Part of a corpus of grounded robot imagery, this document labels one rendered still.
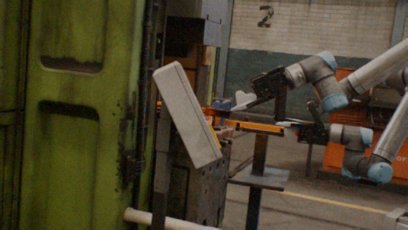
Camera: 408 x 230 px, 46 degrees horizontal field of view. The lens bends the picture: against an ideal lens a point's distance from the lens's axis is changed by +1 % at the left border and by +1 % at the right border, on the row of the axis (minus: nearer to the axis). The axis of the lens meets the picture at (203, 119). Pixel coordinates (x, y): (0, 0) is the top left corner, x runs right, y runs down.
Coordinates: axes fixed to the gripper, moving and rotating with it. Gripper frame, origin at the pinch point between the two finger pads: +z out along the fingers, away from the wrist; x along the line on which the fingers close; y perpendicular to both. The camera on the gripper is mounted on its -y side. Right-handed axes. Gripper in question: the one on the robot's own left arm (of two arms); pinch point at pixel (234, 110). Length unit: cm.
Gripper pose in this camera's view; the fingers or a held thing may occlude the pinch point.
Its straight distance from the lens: 156.3
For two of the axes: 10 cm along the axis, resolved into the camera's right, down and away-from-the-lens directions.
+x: 0.8, 1.4, -9.9
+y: -4.1, -9.0, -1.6
